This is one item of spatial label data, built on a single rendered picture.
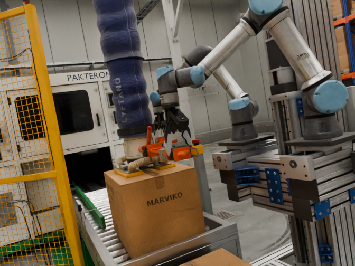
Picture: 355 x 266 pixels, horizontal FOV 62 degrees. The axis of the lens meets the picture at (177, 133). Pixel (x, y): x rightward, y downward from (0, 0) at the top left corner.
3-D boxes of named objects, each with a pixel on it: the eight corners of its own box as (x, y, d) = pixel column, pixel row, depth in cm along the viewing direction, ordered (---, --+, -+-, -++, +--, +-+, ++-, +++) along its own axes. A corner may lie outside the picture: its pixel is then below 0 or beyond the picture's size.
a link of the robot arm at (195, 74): (204, 66, 126) (179, 71, 128) (201, 63, 115) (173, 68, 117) (206, 85, 127) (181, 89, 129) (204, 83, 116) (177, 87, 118)
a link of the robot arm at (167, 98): (180, 91, 121) (161, 94, 118) (182, 102, 121) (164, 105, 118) (173, 94, 128) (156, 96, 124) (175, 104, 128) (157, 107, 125)
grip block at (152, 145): (142, 157, 156) (140, 145, 156) (159, 153, 160) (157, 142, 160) (147, 158, 149) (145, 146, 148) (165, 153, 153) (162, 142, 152)
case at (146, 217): (114, 229, 199) (103, 171, 197) (169, 213, 213) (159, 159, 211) (135, 265, 143) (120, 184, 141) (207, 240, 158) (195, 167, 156)
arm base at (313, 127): (318, 134, 135) (315, 112, 134) (351, 133, 122) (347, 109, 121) (296, 140, 128) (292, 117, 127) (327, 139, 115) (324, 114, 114)
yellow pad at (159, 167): (142, 165, 195) (140, 158, 195) (156, 162, 199) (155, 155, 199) (159, 170, 164) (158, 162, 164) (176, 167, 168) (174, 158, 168)
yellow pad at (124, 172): (113, 172, 188) (112, 164, 188) (129, 168, 192) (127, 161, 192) (126, 178, 157) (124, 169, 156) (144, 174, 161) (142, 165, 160)
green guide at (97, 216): (68, 194, 343) (67, 187, 343) (78, 192, 348) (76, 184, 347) (91, 233, 199) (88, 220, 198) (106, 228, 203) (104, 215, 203)
